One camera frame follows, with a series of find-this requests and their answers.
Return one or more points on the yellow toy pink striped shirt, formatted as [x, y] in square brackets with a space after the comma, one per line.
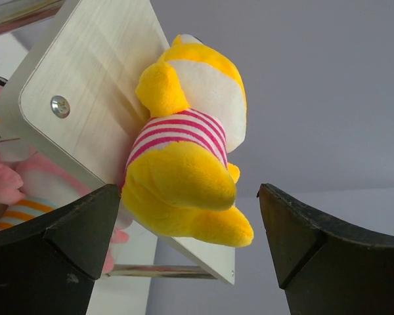
[178, 180]

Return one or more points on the pink toy red polka-dot shirt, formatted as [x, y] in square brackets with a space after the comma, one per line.
[0, 177]

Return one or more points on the white two-tier wooden shelf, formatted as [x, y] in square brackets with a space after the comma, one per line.
[73, 95]

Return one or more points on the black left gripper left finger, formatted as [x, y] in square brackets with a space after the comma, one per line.
[49, 264]

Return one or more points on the pink toy orange striped shirt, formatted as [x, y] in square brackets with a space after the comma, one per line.
[46, 187]

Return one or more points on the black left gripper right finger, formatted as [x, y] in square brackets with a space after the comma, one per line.
[326, 265]

